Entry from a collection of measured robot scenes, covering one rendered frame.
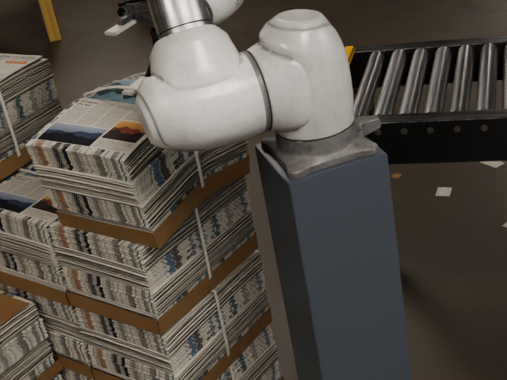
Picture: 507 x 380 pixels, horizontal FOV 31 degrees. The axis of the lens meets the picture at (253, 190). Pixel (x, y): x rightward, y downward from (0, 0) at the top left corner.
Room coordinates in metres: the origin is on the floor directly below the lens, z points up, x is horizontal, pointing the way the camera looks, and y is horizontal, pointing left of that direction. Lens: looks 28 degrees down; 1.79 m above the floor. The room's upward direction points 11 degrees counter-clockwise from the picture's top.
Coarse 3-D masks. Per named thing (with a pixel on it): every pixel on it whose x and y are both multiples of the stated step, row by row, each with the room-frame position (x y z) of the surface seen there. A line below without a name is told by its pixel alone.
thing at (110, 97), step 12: (96, 96) 1.90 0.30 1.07; (108, 96) 1.88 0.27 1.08; (120, 96) 1.87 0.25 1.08; (132, 96) 1.86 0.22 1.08; (132, 108) 1.79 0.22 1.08; (192, 156) 1.74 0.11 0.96; (204, 156) 1.76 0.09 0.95; (192, 168) 1.73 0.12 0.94; (204, 168) 1.76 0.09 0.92; (192, 180) 1.72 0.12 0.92
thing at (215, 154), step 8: (144, 72) 2.05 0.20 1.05; (120, 80) 1.99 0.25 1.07; (128, 80) 1.98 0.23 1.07; (136, 80) 1.97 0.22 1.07; (112, 88) 1.92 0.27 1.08; (232, 144) 1.84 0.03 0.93; (240, 144) 1.86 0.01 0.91; (208, 152) 1.78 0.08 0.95; (216, 152) 1.79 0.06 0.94; (224, 152) 1.81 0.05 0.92; (232, 152) 1.83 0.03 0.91; (240, 152) 1.85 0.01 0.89; (208, 160) 1.77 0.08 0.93; (216, 160) 1.79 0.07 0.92; (224, 160) 1.81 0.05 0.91; (232, 160) 1.84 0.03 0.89; (208, 168) 1.77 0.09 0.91; (216, 168) 1.79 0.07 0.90; (224, 168) 1.81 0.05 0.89
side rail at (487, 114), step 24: (384, 120) 2.08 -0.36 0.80; (408, 120) 2.05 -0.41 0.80; (432, 120) 2.02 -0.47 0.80; (456, 120) 2.00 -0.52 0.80; (480, 120) 1.98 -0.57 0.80; (504, 120) 1.97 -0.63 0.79; (384, 144) 2.06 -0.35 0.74; (408, 144) 2.04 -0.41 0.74; (432, 144) 2.02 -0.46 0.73; (456, 144) 2.00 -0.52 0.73; (480, 144) 1.98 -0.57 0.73; (504, 144) 1.97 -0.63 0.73
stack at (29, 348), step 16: (32, 304) 1.87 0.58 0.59; (16, 320) 1.83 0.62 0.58; (32, 320) 1.86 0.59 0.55; (0, 336) 1.78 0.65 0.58; (16, 336) 1.81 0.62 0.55; (32, 336) 1.84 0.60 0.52; (0, 352) 1.77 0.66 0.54; (16, 352) 1.80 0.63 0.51; (32, 352) 1.84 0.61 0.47; (48, 352) 1.87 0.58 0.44; (0, 368) 1.76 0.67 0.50; (16, 368) 1.79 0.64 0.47; (32, 368) 1.83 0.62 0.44
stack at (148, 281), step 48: (0, 192) 2.02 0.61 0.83; (240, 192) 1.89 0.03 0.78; (0, 240) 1.93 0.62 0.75; (48, 240) 1.81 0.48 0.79; (96, 240) 1.71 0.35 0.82; (192, 240) 1.75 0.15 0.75; (240, 240) 1.86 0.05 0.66; (0, 288) 1.99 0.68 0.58; (96, 288) 1.74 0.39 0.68; (144, 288) 1.64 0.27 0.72; (192, 288) 1.72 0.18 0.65; (240, 288) 1.84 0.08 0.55; (48, 336) 1.89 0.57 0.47; (96, 336) 1.77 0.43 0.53; (144, 336) 1.67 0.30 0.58; (192, 336) 1.69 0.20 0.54; (240, 336) 1.81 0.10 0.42
